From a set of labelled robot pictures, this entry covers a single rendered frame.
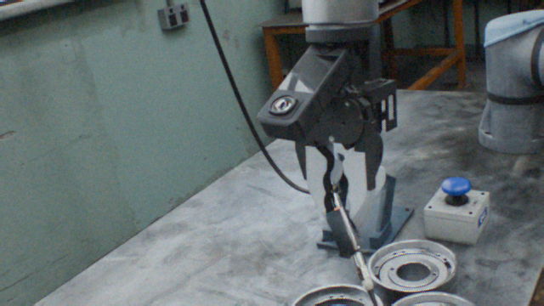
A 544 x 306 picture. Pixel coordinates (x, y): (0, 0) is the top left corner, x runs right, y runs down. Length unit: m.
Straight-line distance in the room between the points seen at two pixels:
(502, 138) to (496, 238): 0.28
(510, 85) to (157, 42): 1.76
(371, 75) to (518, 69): 0.44
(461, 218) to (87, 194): 1.76
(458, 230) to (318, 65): 0.34
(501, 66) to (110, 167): 1.71
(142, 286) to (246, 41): 2.24
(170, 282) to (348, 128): 0.37
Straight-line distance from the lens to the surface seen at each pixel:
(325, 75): 0.52
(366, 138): 0.55
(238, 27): 2.90
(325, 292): 0.66
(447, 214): 0.77
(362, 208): 0.58
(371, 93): 0.56
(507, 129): 1.03
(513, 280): 0.72
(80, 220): 2.30
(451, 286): 0.66
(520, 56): 0.99
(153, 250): 0.90
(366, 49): 0.59
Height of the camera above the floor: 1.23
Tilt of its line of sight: 22 degrees down
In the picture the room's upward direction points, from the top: 10 degrees counter-clockwise
